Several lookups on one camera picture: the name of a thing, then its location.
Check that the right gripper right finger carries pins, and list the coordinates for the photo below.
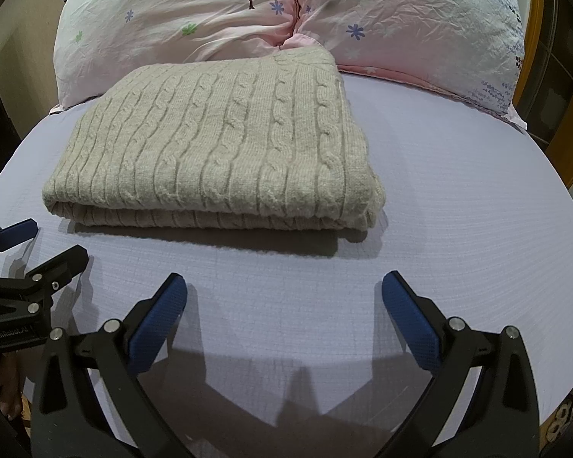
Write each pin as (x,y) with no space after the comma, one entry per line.
(481,400)

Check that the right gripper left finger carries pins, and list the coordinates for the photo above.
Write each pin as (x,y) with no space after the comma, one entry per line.
(68,420)

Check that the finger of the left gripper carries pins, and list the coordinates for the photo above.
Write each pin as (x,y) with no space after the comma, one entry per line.
(58,271)
(17,233)

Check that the beige cable-knit sweater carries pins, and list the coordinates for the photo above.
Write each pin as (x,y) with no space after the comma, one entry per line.
(259,143)

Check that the lavender bed sheet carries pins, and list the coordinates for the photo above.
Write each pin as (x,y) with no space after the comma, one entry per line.
(285,348)

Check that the left pink floral pillow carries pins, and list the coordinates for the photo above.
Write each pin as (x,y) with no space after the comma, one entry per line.
(100,41)

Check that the pink floral pillow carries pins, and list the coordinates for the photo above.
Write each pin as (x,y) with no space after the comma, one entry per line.
(100,41)
(471,50)

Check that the right pink floral pillow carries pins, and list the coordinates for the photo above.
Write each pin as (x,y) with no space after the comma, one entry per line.
(471,50)

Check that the wooden headboard frame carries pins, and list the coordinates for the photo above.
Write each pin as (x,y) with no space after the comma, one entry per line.
(544,93)

